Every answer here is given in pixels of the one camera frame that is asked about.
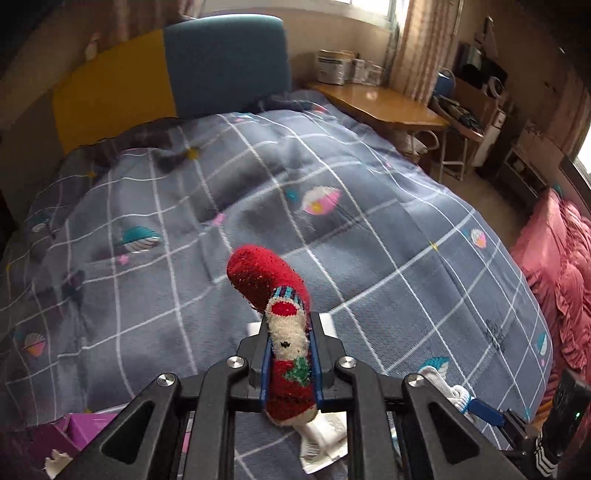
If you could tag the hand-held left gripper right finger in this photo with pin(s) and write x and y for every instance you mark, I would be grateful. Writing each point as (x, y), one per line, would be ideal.
(316, 369)

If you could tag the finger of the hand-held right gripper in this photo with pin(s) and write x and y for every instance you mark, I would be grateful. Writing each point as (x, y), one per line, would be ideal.
(485, 410)

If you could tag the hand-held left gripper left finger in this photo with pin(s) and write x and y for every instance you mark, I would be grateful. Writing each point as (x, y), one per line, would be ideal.
(265, 378)

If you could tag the printed white packet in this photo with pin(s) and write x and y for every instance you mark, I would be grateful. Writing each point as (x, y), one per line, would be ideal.
(323, 438)

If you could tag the red christmas sock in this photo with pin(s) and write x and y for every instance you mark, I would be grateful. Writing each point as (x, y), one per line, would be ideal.
(258, 272)

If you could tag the person's right forearm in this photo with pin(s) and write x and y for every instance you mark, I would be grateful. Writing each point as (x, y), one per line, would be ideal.
(547, 457)

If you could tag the pink ruffled quilt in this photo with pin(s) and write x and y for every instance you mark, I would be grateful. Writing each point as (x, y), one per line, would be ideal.
(554, 258)

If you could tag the purple cardboard box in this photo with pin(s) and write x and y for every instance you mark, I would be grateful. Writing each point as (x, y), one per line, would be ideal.
(78, 427)

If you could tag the white cabinet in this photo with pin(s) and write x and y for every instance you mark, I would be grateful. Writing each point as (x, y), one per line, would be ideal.
(489, 138)

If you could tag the wooden desk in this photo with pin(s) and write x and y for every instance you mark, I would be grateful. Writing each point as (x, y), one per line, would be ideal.
(383, 104)

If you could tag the chair with blue bag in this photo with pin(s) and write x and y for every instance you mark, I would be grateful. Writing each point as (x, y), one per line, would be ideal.
(457, 115)

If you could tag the white can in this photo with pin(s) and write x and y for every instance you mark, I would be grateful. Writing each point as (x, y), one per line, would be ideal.
(330, 69)

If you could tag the grey yellow blue headboard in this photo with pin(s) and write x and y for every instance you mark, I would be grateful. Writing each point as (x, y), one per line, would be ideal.
(221, 64)

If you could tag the white round fan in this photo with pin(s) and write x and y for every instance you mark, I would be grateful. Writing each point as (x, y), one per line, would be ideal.
(496, 87)

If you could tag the striped pink curtain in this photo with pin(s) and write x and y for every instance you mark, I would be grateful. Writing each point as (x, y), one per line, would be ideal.
(425, 46)

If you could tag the patterned beige curtain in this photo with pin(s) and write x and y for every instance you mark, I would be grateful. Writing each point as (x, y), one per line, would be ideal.
(138, 14)

